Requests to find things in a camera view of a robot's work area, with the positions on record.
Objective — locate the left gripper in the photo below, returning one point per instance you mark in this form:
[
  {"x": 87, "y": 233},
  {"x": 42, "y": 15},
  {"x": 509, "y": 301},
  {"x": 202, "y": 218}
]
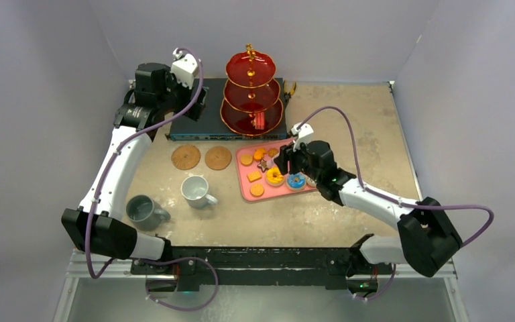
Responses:
[{"x": 172, "y": 81}]

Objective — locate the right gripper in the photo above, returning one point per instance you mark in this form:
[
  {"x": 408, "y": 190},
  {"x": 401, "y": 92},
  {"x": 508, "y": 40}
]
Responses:
[{"x": 285, "y": 159}]

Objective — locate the red three-tier cake stand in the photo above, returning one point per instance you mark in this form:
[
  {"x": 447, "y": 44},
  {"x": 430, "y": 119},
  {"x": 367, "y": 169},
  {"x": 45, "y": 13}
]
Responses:
[{"x": 251, "y": 88}]

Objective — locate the pink serving tray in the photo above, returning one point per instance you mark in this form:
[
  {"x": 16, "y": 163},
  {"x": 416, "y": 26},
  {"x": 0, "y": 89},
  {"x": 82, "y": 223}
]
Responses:
[{"x": 270, "y": 191}]

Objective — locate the pink layered cake slice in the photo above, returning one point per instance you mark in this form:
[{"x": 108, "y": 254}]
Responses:
[{"x": 259, "y": 121}]

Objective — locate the pink silicone metal tongs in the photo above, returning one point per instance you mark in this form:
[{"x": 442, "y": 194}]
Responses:
[{"x": 270, "y": 164}]

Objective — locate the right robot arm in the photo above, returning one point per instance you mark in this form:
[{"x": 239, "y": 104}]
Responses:
[{"x": 426, "y": 237}]

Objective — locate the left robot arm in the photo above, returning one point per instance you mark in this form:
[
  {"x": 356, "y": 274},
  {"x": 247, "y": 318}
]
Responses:
[{"x": 95, "y": 226}]

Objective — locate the blue frosted donut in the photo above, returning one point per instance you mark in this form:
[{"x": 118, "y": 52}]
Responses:
[{"x": 296, "y": 182}]

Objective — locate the swirl butter cookie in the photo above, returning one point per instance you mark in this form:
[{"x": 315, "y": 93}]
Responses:
[{"x": 273, "y": 152}]

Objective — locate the left woven rattan coaster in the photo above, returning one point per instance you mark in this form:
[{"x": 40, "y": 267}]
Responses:
[{"x": 185, "y": 157}]

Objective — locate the woven rattan coaster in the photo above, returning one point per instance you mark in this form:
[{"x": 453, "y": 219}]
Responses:
[
  {"x": 185, "y": 157},
  {"x": 218, "y": 158}
]

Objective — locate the yellow frosted donut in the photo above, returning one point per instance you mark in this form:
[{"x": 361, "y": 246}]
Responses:
[{"x": 274, "y": 177}]

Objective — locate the right woven rattan coaster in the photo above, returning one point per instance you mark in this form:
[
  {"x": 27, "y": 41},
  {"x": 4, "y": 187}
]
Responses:
[{"x": 218, "y": 158}]

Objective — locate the brown centred star cookie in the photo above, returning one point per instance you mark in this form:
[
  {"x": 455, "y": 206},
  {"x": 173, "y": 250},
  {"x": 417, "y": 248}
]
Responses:
[{"x": 264, "y": 165}]

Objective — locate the orange fish shaped cake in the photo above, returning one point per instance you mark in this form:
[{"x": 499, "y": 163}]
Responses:
[{"x": 259, "y": 154}]

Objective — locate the square yellow biscuit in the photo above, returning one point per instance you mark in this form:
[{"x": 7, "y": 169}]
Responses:
[{"x": 254, "y": 176}]

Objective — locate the round biscuit tray corner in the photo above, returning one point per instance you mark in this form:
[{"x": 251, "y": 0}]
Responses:
[{"x": 257, "y": 190}]

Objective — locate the round biscuit near fish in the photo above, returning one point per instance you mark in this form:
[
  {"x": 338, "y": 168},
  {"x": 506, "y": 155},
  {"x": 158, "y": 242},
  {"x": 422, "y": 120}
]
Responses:
[{"x": 246, "y": 159}]

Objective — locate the white ceramic mug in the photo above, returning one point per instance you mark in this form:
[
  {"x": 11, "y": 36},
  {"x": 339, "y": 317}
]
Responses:
[{"x": 195, "y": 190}]

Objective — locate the grey ceramic mug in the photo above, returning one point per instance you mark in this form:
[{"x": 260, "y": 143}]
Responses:
[{"x": 145, "y": 213}]

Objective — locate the dark network switch box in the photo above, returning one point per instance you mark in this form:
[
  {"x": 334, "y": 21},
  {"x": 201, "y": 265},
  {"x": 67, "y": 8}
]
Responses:
[{"x": 210, "y": 126}]

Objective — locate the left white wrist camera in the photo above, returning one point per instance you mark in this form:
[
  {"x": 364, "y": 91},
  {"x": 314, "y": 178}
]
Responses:
[{"x": 184, "y": 67}]

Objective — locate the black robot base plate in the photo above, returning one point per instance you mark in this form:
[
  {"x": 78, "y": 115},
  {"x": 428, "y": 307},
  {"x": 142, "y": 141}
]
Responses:
[{"x": 267, "y": 257}]

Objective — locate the aluminium frame rail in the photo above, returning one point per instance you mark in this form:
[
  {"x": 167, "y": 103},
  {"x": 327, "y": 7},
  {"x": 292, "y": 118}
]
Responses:
[{"x": 282, "y": 276}]

